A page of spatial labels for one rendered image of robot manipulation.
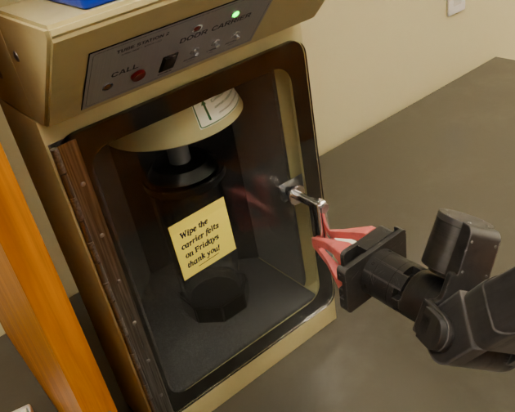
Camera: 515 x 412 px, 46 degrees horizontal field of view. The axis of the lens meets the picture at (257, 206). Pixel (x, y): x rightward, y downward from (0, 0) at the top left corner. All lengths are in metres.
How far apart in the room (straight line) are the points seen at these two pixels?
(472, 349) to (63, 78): 0.40
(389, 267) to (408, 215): 0.49
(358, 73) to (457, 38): 0.38
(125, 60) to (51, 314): 0.22
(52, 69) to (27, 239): 0.13
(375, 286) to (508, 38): 1.38
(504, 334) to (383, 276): 0.17
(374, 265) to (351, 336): 0.26
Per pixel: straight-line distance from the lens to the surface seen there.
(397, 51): 1.56
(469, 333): 0.57
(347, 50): 1.42
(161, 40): 0.52
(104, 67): 0.51
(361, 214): 1.17
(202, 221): 0.68
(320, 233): 0.75
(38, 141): 0.60
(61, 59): 0.47
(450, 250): 0.63
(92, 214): 0.61
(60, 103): 0.52
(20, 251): 0.51
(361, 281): 0.70
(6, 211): 0.49
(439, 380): 0.87
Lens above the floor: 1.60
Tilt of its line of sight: 32 degrees down
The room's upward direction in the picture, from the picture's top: 11 degrees counter-clockwise
